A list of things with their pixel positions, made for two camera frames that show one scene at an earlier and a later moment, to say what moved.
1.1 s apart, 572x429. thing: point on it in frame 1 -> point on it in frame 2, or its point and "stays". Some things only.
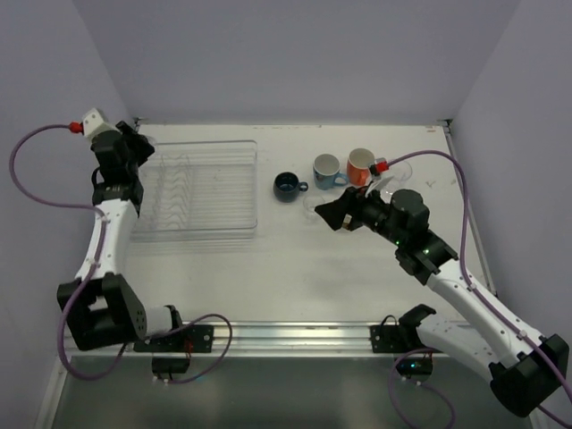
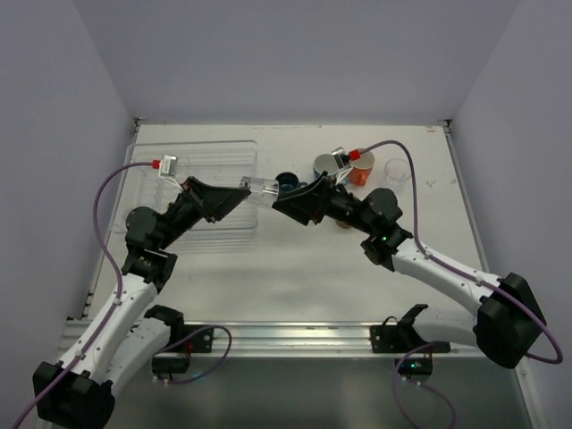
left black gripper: x=135 y=144 -> x=198 y=199
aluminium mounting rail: x=230 y=340 stays
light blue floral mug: x=326 y=172 stays
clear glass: x=154 y=142 -> x=264 y=191
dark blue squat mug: x=287 y=187 stays
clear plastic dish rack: x=198 y=191 stays
